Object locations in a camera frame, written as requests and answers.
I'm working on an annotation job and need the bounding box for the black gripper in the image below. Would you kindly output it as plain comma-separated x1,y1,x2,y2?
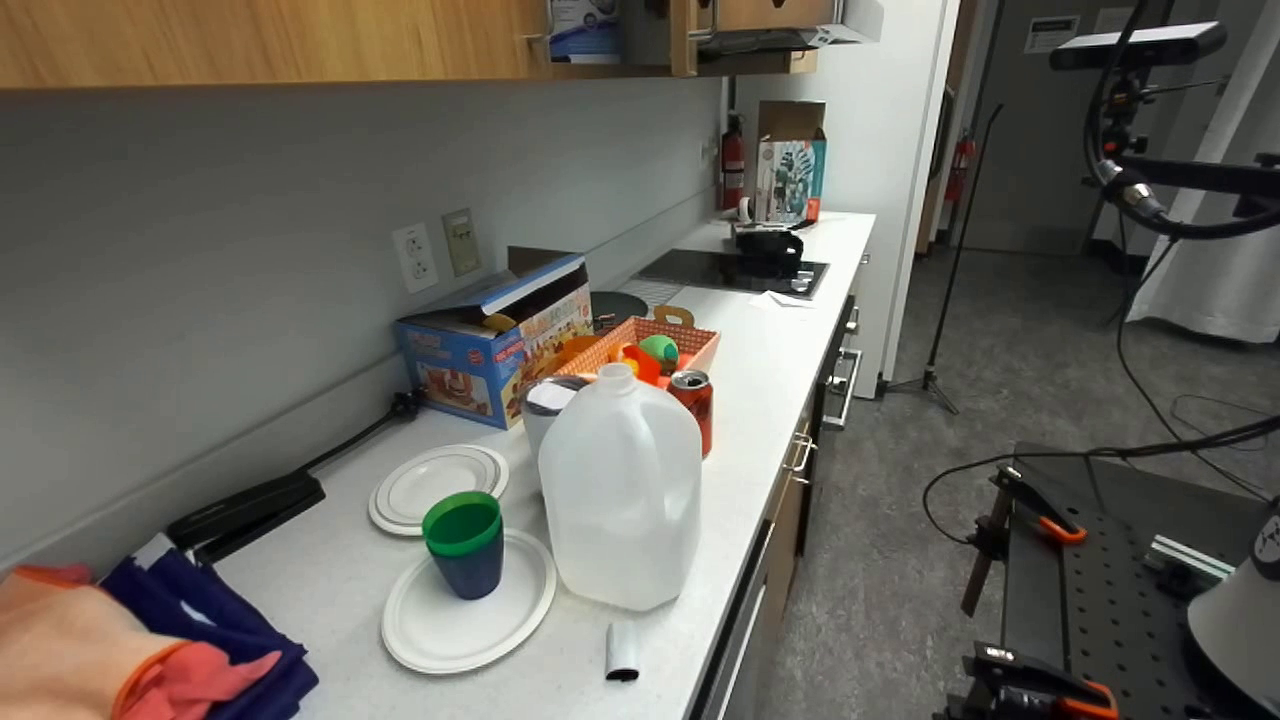
697,24,864,75

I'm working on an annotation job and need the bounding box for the wooden base cabinet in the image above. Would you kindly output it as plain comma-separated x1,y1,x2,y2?
764,396,823,605

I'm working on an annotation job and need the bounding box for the brown cardboard box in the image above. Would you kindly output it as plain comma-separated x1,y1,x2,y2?
756,97,832,145

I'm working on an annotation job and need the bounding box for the red fire extinguisher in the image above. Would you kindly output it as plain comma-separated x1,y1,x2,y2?
944,133,983,215
715,115,752,215

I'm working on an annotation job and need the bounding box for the blue white product package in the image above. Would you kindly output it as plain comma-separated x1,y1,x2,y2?
752,133,832,229

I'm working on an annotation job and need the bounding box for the white tall side panel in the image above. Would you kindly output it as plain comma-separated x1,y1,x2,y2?
736,0,964,401

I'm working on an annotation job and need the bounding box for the blue white paper package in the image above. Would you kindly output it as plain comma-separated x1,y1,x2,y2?
546,0,628,67

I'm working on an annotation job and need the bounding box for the black pan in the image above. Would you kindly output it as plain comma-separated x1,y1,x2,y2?
728,223,811,278

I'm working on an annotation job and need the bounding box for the black cooktop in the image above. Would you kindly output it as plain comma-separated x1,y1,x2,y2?
634,242,832,303

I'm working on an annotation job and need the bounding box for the thin black stand pole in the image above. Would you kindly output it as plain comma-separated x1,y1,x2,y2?
916,100,1010,415

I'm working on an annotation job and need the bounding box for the black oven front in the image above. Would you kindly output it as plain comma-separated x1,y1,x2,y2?
810,282,872,434

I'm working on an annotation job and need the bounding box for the red checkered cardboard tray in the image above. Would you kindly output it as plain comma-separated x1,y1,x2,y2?
552,311,725,393

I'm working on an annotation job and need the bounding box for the dark grey plate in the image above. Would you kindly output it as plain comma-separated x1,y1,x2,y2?
588,289,658,337

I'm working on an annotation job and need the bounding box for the green toy ball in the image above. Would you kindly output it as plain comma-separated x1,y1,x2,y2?
638,332,684,375

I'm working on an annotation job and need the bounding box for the red orange toy food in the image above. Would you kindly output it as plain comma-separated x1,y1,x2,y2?
612,338,664,393

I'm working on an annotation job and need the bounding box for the red soda can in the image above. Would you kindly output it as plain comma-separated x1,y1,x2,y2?
664,369,722,461

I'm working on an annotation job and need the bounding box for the blue play food box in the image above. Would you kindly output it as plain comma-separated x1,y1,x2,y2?
392,242,602,432

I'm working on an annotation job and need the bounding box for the white curtain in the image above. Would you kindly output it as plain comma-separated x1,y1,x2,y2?
1123,64,1280,347

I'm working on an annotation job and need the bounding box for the translucent plastic gallon jug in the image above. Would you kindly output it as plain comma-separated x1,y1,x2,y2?
534,360,708,615

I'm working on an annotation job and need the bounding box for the small white plate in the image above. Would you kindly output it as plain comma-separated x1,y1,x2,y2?
363,439,515,545

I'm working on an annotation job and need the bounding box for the green plastic cup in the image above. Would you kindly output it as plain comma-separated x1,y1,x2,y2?
419,486,510,562

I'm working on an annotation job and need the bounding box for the blue plastic cup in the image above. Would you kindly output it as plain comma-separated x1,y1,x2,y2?
429,536,510,605

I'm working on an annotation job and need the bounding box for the small white tube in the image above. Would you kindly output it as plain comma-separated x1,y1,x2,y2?
602,620,649,687

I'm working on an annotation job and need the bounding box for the black dishwasher front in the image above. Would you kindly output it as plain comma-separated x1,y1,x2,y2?
687,522,791,720

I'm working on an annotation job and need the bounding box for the black robot table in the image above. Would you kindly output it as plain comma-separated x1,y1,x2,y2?
996,453,1280,720

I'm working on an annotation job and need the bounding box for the white paper plate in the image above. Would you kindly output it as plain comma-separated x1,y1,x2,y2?
376,526,559,681

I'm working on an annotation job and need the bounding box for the black elongated device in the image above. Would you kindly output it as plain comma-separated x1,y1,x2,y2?
161,467,329,569

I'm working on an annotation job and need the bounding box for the navy blue cloth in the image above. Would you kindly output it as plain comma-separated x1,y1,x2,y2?
95,531,326,720

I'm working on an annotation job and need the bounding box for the silver oven handle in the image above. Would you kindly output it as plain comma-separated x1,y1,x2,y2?
822,347,861,432

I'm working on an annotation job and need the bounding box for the black stereo camera bar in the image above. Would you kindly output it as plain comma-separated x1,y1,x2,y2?
1047,17,1233,72

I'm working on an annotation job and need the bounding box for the beige wall switch plate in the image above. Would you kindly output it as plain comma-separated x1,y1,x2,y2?
440,202,487,278

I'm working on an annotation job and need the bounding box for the thick black robot cable bundle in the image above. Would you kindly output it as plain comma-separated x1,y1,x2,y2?
1080,64,1280,246

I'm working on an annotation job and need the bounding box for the silver cabinet handle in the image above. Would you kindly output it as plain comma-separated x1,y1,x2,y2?
783,428,822,492

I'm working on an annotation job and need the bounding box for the white wall power outlet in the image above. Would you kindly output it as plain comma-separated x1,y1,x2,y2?
389,220,443,296

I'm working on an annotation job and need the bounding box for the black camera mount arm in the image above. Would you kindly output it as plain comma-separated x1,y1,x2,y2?
1086,64,1280,223

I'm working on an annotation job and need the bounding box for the black floor cable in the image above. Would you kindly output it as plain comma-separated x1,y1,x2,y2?
916,410,1280,552

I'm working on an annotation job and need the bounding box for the wooden wall cabinet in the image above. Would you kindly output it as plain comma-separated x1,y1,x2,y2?
0,0,840,97

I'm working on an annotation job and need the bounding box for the black power cord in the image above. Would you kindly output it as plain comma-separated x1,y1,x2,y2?
298,383,425,473

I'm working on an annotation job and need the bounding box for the orange handled black clamp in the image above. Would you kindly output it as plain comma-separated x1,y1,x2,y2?
952,639,1123,720
962,461,1093,620

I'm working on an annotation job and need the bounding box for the silver aluminium rail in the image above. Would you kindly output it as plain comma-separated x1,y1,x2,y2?
1146,531,1236,582

